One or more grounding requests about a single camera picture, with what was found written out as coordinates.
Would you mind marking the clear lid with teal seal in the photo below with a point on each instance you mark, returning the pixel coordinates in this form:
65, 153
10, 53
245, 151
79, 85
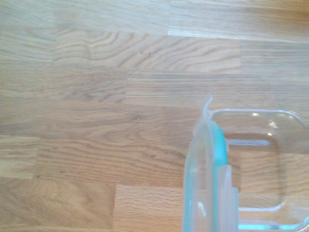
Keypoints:
200, 169

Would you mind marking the square glass food container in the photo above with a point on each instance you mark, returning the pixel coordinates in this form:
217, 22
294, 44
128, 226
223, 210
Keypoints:
293, 116

